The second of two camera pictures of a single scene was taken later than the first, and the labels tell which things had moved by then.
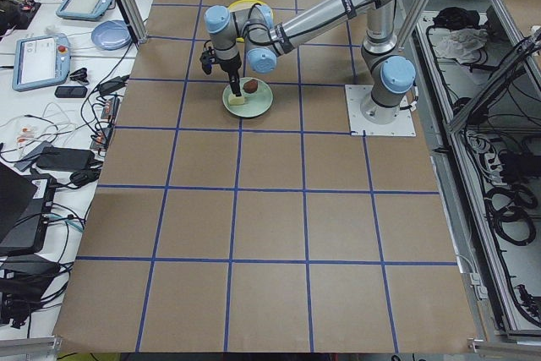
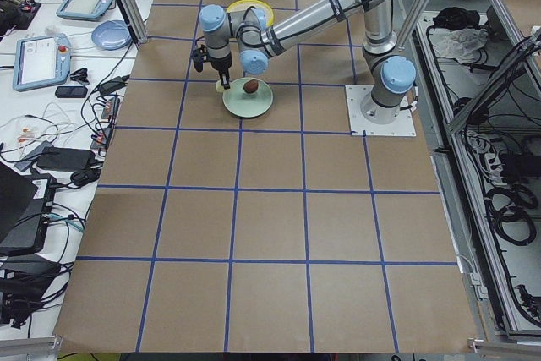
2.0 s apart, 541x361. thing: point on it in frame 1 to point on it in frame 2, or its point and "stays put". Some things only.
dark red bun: [251, 85] stays put
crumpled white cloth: [461, 44] stays put
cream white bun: [233, 100] to [219, 86]
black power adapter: [65, 157] stays put
